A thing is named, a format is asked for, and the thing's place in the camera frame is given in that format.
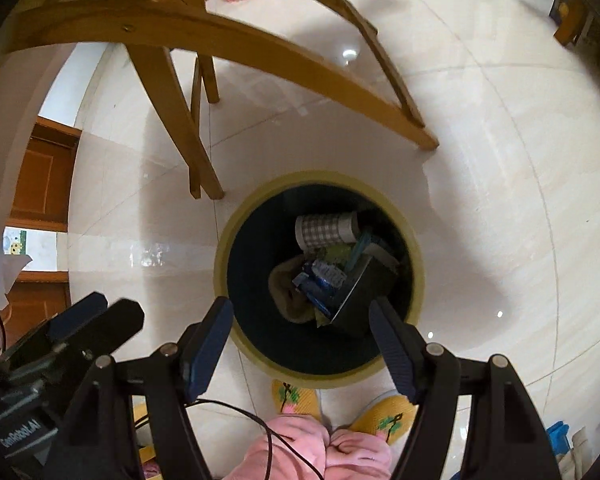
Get black cable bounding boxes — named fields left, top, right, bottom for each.
left=129, top=397, right=327, bottom=480

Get brown pulp tray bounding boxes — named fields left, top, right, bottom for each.
left=268, top=254, right=322, bottom=324

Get round yellow rimmed trash bin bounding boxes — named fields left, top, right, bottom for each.
left=212, top=170, right=426, bottom=389

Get yellow knitted slipper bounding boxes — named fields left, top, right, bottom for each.
left=349, top=392, right=421, bottom=446
left=271, top=378, right=324, bottom=419

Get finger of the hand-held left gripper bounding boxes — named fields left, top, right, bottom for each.
left=62, top=298, right=146, bottom=359
left=46, top=292, right=109, bottom=344

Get dark cardboard box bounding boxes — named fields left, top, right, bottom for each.
left=549, top=0, right=597, bottom=47

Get wooden door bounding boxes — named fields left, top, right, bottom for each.
left=2, top=114, right=84, bottom=347

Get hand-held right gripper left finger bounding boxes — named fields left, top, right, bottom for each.
left=45, top=296, right=236, bottom=480

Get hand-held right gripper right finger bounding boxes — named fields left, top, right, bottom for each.
left=367, top=297, right=563, bottom=480

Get checked white cup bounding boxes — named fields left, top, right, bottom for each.
left=294, top=211, right=364, bottom=254

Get blue face mask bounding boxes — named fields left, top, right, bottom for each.
left=347, top=229, right=377, bottom=272

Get grey box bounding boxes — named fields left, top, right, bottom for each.
left=329, top=254, right=402, bottom=337

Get person's pink pants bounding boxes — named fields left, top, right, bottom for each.
left=229, top=412, right=394, bottom=480

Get blue milk packet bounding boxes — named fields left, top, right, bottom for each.
left=292, top=258, right=349, bottom=312

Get yellow plastic chair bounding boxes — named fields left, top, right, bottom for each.
left=131, top=400, right=157, bottom=467

